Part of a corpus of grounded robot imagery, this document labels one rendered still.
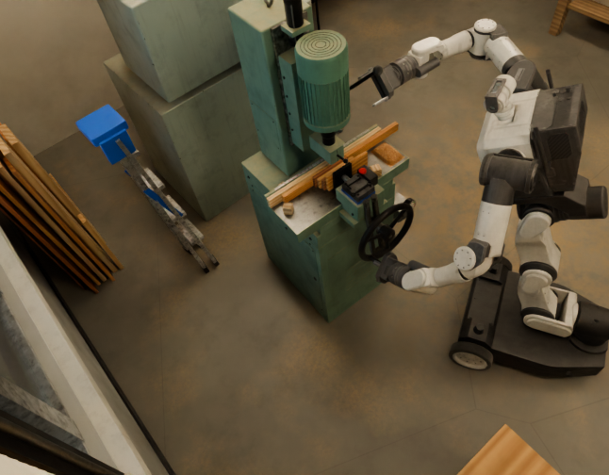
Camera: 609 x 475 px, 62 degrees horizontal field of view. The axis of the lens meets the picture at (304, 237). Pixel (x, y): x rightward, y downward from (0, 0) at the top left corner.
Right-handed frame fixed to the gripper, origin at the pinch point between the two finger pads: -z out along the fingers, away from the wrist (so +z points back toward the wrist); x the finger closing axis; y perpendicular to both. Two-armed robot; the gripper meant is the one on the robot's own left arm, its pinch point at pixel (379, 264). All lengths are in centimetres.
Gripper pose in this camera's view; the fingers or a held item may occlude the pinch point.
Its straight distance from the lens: 201.5
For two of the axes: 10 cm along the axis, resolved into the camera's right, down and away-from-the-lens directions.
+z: 4.8, 2.4, -8.5
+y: -8.0, -2.9, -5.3
